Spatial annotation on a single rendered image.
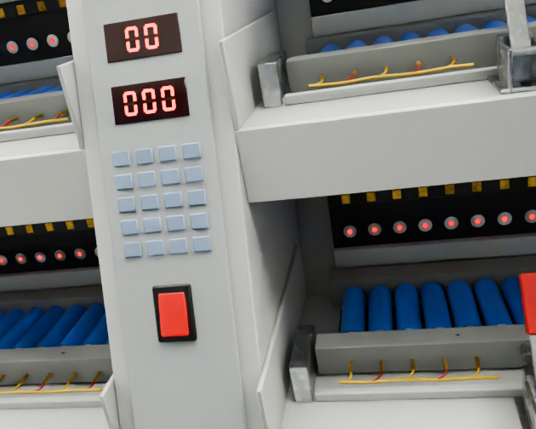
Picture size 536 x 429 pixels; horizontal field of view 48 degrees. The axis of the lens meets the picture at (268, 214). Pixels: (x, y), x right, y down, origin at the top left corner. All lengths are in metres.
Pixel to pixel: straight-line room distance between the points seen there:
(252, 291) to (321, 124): 0.10
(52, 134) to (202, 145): 0.14
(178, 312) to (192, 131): 0.11
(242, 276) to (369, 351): 0.12
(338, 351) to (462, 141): 0.17
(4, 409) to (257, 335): 0.22
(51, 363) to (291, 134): 0.26
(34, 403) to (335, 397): 0.22
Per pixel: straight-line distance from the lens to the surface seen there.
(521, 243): 0.52
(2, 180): 0.42
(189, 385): 0.38
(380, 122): 0.34
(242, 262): 0.35
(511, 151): 0.35
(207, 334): 0.36
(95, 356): 0.48
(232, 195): 0.35
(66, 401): 0.48
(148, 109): 0.36
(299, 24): 0.55
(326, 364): 0.43
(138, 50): 0.36
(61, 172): 0.39
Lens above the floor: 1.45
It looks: 4 degrees down
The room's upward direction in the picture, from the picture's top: 6 degrees counter-clockwise
